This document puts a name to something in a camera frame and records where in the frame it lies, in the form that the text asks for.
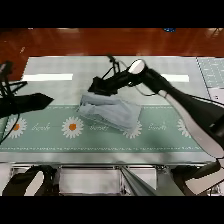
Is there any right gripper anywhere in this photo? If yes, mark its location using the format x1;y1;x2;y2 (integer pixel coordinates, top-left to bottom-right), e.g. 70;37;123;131
87;75;118;97

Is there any light blue shirt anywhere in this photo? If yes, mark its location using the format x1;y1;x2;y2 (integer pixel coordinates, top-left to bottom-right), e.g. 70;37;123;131
76;92;143;132

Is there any black cable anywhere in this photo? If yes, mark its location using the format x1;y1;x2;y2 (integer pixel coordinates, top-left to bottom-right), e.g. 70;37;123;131
134;81;168;98

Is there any silver frame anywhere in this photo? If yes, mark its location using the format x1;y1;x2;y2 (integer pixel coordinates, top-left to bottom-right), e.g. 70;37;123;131
0;161;224;197

